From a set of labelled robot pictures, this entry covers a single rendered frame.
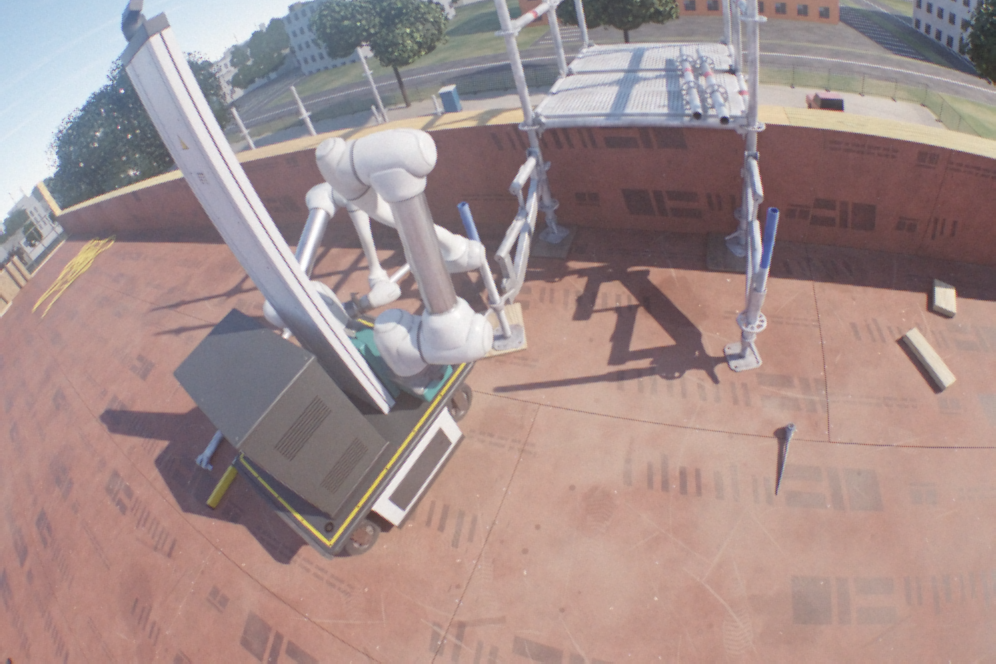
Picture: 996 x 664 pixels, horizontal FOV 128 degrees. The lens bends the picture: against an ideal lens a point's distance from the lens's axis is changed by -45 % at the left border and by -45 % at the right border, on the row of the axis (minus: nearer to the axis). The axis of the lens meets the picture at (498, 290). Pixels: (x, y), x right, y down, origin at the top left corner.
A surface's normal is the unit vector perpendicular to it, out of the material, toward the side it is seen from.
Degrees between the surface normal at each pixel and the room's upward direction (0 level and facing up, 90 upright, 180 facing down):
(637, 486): 0
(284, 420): 90
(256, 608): 0
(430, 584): 0
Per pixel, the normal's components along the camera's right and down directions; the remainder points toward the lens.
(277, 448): 0.83, 0.21
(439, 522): -0.24, -0.71
